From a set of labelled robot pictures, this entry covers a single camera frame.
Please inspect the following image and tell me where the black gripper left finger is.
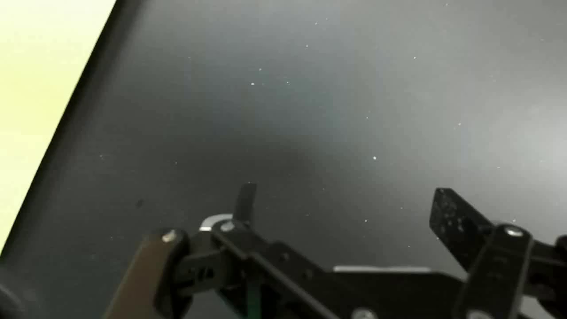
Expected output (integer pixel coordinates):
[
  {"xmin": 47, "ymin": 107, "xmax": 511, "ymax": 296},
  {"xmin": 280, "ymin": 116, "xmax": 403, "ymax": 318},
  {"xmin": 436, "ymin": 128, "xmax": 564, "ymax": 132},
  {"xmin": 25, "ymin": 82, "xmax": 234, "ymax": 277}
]
[{"xmin": 105, "ymin": 183, "xmax": 357, "ymax": 319}]

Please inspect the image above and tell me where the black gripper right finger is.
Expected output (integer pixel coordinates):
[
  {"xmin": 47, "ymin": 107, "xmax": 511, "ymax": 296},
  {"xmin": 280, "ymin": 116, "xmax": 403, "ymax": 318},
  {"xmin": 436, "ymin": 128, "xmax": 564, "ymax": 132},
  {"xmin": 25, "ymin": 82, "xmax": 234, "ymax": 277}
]
[{"xmin": 429, "ymin": 187, "xmax": 567, "ymax": 319}]

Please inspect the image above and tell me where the brown cardboard sheet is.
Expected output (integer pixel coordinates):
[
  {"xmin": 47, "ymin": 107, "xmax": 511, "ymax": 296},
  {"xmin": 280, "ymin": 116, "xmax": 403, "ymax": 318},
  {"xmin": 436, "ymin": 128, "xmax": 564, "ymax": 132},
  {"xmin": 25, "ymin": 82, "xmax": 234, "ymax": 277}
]
[{"xmin": 0, "ymin": 0, "xmax": 119, "ymax": 254}]

